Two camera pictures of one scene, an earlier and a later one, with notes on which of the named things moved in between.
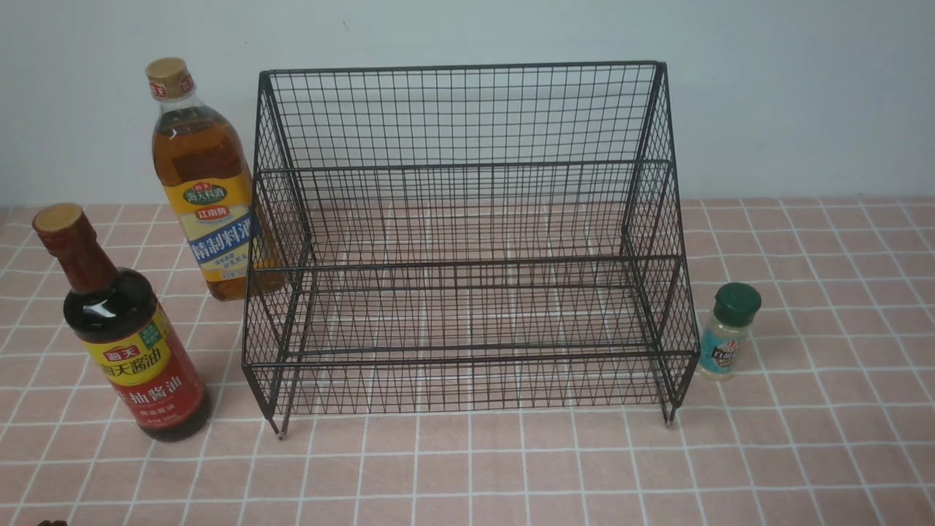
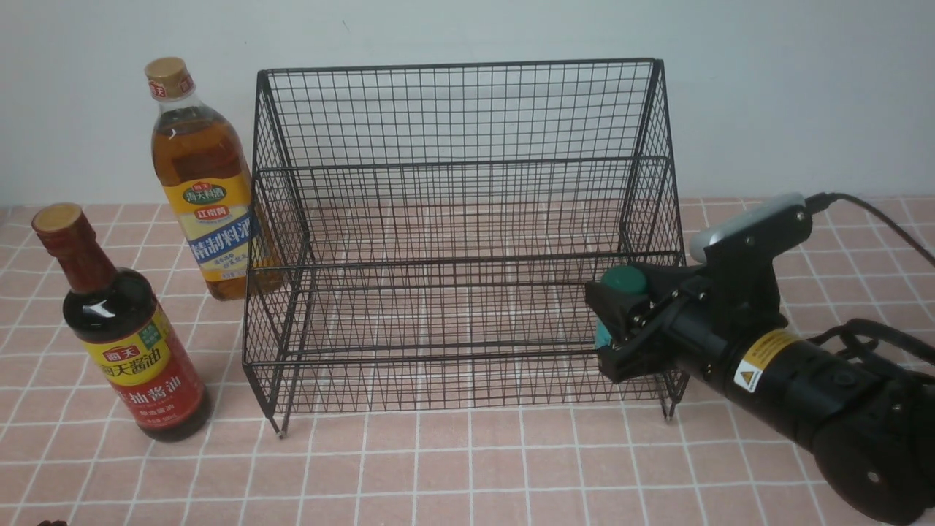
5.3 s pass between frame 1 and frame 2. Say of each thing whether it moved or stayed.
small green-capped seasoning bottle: moved
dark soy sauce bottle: stayed
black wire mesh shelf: stayed
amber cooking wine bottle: stayed
